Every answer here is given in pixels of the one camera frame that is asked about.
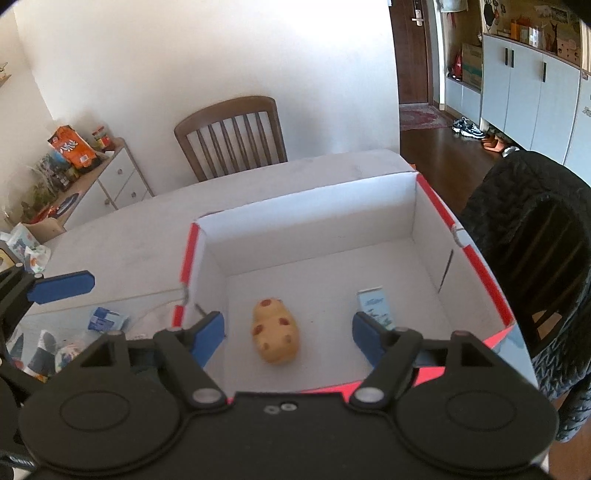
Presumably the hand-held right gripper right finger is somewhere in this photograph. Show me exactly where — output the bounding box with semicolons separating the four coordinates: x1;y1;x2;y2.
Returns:
348;311;497;411

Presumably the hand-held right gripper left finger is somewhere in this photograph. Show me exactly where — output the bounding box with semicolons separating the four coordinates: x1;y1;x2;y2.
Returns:
79;311;230;408

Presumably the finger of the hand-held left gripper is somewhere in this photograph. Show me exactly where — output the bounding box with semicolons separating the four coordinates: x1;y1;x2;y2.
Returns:
0;265;95;324

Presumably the yellow spotted toy bread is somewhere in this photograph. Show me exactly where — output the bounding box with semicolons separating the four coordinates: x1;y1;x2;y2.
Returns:
250;298;300;365

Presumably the red and white cardboard box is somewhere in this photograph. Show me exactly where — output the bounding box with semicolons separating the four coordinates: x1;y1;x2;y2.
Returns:
172;172;517;395

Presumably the white marble desktop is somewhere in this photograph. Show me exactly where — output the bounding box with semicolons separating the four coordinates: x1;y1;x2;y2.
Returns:
0;148;541;402

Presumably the printed transparent table mat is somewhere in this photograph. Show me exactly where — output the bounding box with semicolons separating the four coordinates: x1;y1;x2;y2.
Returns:
0;288;190;384

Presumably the small blue milk carton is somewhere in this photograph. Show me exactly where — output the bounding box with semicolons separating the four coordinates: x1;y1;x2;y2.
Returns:
356;286;395;330

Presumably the floral tissue packet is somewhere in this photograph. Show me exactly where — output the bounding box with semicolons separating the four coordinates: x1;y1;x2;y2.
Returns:
25;244;51;274

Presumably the blue and white packet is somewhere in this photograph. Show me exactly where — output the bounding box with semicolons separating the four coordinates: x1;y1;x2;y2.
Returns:
88;307;130;333

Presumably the printed tissue pack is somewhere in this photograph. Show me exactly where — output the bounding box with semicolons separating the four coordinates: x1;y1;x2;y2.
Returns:
8;223;40;259

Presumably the blue plate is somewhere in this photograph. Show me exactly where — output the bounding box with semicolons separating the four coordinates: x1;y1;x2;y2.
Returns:
48;194;83;217

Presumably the white sideboard cabinet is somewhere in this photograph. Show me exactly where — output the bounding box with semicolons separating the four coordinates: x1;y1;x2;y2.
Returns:
23;137;155;243

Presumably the orange snack bag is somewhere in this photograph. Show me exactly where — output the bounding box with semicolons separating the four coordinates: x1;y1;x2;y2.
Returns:
47;124;100;169

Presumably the dark wooden chair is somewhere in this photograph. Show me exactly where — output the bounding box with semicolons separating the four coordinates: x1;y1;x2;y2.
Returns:
526;191;591;358

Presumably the black quilted jacket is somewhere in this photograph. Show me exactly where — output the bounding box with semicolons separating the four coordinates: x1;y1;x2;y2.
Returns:
459;150;591;444

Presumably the red patterned rug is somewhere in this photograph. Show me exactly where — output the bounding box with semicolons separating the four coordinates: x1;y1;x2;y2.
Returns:
399;105;452;132

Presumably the brown wooden chair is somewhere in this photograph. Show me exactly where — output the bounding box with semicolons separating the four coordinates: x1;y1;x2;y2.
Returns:
174;95;289;183

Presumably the pair of sneakers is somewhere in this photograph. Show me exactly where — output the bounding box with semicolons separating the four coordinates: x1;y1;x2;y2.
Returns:
451;117;485;139

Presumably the brown door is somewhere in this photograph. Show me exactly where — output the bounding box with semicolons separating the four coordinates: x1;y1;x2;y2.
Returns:
389;0;439;108

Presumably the blue-grey cabinet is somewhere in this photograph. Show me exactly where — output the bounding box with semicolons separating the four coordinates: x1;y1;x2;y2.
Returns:
443;34;591;190

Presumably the brown printed box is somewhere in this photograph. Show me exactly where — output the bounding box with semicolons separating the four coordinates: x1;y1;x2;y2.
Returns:
556;23;581;64

